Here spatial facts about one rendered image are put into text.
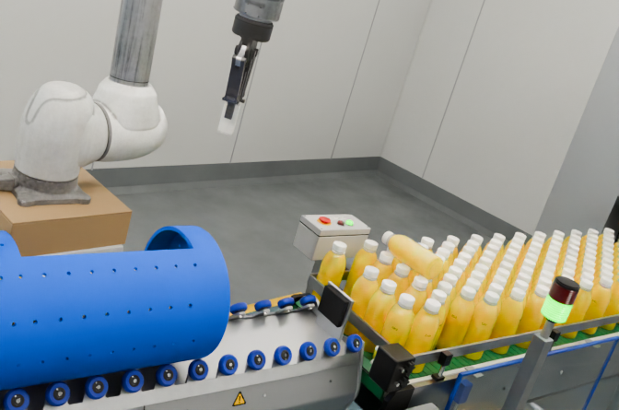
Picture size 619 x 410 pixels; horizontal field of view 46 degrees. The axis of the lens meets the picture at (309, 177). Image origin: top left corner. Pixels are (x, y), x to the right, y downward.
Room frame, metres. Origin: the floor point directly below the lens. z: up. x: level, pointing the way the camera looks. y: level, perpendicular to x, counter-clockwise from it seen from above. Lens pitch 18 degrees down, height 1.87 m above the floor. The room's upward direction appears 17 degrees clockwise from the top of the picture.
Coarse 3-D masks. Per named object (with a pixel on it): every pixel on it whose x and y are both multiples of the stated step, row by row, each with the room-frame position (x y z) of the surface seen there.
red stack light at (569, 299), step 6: (552, 288) 1.70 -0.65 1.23; (558, 288) 1.68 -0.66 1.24; (564, 288) 1.67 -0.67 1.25; (552, 294) 1.69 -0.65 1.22; (558, 294) 1.68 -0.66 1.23; (564, 294) 1.67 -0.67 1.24; (570, 294) 1.67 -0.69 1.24; (576, 294) 1.68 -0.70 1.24; (558, 300) 1.67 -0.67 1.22; (564, 300) 1.67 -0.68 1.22; (570, 300) 1.67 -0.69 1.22
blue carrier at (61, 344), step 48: (0, 240) 1.14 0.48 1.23; (192, 240) 1.36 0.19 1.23; (0, 288) 1.05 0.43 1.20; (48, 288) 1.10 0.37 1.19; (96, 288) 1.16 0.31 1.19; (144, 288) 1.21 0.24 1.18; (192, 288) 1.28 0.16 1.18; (0, 336) 1.02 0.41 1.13; (48, 336) 1.07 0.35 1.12; (96, 336) 1.13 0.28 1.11; (144, 336) 1.19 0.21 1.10; (192, 336) 1.26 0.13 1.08; (0, 384) 1.04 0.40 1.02
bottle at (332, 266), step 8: (328, 256) 1.90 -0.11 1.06; (336, 256) 1.89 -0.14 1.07; (344, 256) 1.91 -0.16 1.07; (328, 264) 1.89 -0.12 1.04; (336, 264) 1.88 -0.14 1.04; (344, 264) 1.90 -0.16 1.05; (320, 272) 1.90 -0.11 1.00; (328, 272) 1.88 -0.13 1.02; (336, 272) 1.88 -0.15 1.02; (344, 272) 1.91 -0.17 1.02; (320, 280) 1.89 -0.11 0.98; (328, 280) 1.88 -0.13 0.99; (336, 280) 1.89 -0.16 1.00; (320, 296) 1.88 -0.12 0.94
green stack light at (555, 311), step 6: (546, 300) 1.70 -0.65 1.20; (552, 300) 1.68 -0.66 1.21; (546, 306) 1.69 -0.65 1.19; (552, 306) 1.68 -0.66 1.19; (558, 306) 1.67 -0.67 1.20; (564, 306) 1.67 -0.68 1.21; (570, 306) 1.68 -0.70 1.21; (546, 312) 1.68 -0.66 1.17; (552, 312) 1.67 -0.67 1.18; (558, 312) 1.67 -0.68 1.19; (564, 312) 1.67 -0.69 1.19; (552, 318) 1.67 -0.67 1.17; (558, 318) 1.67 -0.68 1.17; (564, 318) 1.67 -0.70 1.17
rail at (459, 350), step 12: (564, 324) 2.09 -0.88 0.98; (576, 324) 2.13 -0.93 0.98; (588, 324) 2.18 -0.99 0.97; (600, 324) 2.23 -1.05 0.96; (504, 336) 1.89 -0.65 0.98; (516, 336) 1.92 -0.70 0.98; (528, 336) 1.96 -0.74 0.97; (444, 348) 1.72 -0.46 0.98; (456, 348) 1.74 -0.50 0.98; (468, 348) 1.78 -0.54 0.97; (480, 348) 1.81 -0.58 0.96; (492, 348) 1.85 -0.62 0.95; (420, 360) 1.65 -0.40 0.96; (432, 360) 1.68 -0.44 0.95
